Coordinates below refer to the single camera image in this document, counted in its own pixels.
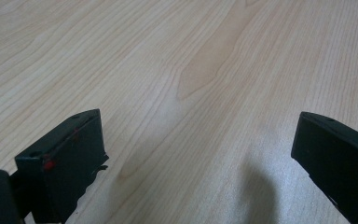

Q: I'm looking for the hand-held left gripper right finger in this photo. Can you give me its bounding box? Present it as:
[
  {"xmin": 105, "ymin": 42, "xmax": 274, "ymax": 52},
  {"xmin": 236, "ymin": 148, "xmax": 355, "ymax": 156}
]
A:
[{"xmin": 291, "ymin": 111, "xmax": 358, "ymax": 224}]

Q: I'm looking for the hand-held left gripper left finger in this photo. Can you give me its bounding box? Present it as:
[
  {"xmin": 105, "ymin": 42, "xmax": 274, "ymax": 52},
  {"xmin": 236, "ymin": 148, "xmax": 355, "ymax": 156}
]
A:
[{"xmin": 14, "ymin": 108, "xmax": 110, "ymax": 224}]

